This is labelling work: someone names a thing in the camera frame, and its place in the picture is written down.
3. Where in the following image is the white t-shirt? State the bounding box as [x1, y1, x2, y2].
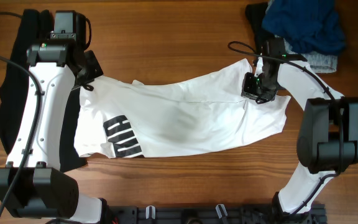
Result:
[74, 60, 290, 158]

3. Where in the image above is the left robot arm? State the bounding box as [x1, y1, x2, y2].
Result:
[0, 11, 114, 223]

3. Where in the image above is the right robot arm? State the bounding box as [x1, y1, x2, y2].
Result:
[241, 38, 358, 223]

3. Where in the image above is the light grey garment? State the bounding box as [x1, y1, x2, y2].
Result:
[283, 39, 338, 73]

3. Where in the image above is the black garment on left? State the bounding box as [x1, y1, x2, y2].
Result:
[0, 9, 87, 172]

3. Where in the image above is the black garment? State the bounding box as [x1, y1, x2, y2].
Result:
[0, 9, 87, 172]
[245, 2, 275, 49]

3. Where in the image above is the black garment at top right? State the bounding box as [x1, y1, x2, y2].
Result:
[245, 2, 275, 49]

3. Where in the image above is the dark blue garment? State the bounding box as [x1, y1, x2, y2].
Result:
[262, 0, 346, 55]

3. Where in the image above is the right white rail clip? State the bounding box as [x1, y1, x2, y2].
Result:
[216, 204, 228, 224]

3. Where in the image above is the white rail clip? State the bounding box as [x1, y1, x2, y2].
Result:
[216, 204, 228, 224]
[145, 205, 156, 220]

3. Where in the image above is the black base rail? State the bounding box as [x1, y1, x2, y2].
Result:
[110, 204, 328, 224]

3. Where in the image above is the left white rail clip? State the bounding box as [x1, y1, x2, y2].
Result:
[145, 205, 156, 220]

